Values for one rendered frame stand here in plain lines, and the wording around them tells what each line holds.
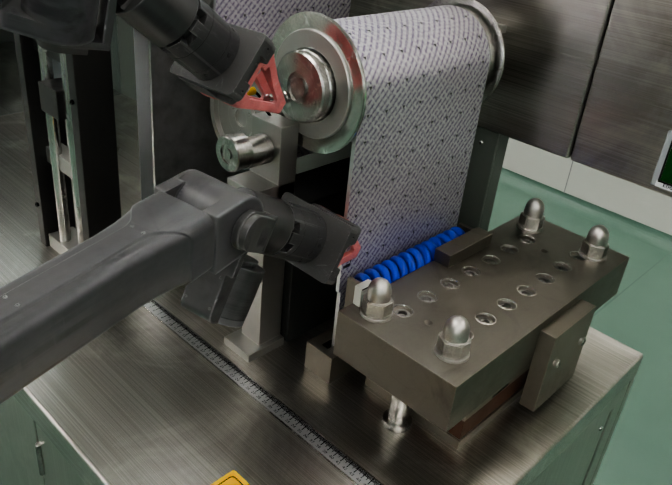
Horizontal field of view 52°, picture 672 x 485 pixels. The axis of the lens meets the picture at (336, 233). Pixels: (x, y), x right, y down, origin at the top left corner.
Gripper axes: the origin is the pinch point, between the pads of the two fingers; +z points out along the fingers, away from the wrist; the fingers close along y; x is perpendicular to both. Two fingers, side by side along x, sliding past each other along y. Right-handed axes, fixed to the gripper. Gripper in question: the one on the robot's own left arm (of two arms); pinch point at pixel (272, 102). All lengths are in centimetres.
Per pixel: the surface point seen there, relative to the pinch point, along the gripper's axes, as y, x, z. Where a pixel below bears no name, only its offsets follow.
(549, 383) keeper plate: 27.5, -10.7, 35.1
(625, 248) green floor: -46, 67, 270
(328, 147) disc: 4.5, -0.8, 6.1
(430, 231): 6.3, -0.9, 29.5
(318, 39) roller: 2.6, 7.4, -1.3
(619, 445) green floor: 8, -13, 179
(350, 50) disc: 6.7, 7.4, -0.7
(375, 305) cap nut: 14.2, -12.9, 14.3
